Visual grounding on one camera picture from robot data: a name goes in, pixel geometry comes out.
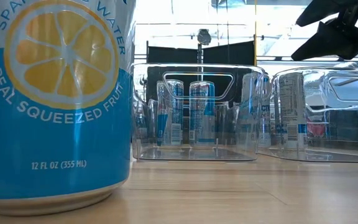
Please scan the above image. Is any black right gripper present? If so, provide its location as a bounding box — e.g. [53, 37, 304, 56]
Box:
[290, 0, 358, 62]

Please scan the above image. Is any silver blue Red Bull can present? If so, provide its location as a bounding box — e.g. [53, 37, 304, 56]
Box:
[188, 80, 216, 147]
[156, 79, 185, 147]

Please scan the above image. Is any clear plastic bin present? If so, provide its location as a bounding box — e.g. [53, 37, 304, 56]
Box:
[258, 66, 358, 164]
[131, 63, 266, 162]

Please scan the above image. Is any black folding screen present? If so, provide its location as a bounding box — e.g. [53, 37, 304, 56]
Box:
[146, 40, 257, 106]

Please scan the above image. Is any yellow cable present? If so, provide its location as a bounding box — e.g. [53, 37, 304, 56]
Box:
[253, 0, 258, 67]

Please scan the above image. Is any grey round cord reel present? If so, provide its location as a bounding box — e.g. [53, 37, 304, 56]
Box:
[196, 28, 213, 47]

